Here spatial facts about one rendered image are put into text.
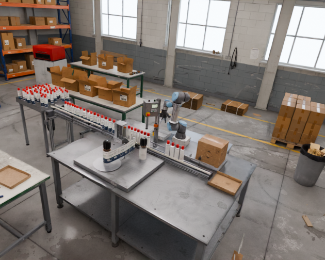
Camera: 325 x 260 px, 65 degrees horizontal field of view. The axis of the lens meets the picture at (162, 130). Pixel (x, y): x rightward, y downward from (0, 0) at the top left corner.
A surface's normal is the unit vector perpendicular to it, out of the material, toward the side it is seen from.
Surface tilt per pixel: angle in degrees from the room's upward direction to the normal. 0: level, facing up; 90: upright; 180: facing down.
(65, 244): 0
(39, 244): 0
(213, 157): 90
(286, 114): 91
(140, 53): 90
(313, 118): 90
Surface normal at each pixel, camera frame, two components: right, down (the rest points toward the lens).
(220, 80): -0.50, 0.34
